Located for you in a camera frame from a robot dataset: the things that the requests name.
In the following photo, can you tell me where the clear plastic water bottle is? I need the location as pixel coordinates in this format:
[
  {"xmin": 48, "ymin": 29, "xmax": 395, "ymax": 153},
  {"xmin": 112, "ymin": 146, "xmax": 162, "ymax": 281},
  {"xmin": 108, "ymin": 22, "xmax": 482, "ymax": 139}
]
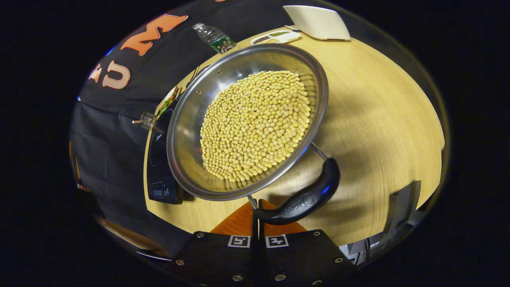
[{"xmin": 192, "ymin": 22, "xmax": 237, "ymax": 54}]

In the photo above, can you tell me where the sandwich with lettuce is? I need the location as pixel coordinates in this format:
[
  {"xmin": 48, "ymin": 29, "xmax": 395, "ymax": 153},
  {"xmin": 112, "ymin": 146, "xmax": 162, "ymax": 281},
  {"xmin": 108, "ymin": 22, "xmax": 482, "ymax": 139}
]
[{"xmin": 156, "ymin": 86, "xmax": 180, "ymax": 116}]

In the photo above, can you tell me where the steel pot with soybeans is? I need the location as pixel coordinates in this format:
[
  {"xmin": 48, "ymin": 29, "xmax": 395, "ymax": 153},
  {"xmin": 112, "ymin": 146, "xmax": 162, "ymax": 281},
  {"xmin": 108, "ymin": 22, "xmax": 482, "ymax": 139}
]
[{"xmin": 166, "ymin": 43, "xmax": 341, "ymax": 226}]

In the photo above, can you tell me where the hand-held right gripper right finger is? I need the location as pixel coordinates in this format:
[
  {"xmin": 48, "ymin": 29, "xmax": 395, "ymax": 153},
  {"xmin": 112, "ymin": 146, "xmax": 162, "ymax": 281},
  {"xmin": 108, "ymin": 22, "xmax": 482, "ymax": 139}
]
[{"xmin": 259, "ymin": 199, "xmax": 355, "ymax": 287}]

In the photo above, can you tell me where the black induction cooktop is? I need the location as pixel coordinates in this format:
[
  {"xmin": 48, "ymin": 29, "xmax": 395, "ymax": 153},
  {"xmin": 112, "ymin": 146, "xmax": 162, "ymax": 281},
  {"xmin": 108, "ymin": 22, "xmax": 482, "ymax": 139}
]
[{"xmin": 146, "ymin": 96, "xmax": 184, "ymax": 205}]

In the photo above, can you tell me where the white toaster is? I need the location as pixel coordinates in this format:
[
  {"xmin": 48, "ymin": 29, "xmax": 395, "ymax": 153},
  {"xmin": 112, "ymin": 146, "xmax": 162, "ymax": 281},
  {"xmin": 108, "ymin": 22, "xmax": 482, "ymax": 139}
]
[{"xmin": 283, "ymin": 5, "xmax": 351, "ymax": 41}]

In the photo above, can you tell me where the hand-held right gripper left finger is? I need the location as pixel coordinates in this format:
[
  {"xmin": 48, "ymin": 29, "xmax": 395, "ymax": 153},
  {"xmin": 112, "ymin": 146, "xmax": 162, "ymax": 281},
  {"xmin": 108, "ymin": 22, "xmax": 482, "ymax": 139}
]
[{"xmin": 169, "ymin": 199, "xmax": 259, "ymax": 287}]

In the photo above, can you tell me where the wire mesh holder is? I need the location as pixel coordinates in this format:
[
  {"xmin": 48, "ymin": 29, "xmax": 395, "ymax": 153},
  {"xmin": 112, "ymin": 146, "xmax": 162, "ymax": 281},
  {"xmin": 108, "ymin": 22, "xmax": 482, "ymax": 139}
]
[{"xmin": 139, "ymin": 112, "xmax": 157, "ymax": 131}]

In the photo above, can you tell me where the grey metal frame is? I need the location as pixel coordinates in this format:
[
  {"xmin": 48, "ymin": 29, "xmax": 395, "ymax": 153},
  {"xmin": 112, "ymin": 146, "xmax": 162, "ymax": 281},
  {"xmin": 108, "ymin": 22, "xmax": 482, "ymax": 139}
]
[{"xmin": 343, "ymin": 181, "xmax": 423, "ymax": 264}]

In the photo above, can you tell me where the white divided dish with beans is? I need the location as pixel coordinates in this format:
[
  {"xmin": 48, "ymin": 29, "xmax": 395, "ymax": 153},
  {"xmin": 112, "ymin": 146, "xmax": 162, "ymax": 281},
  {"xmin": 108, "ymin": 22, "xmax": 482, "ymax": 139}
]
[{"xmin": 250, "ymin": 30, "xmax": 302, "ymax": 45}]

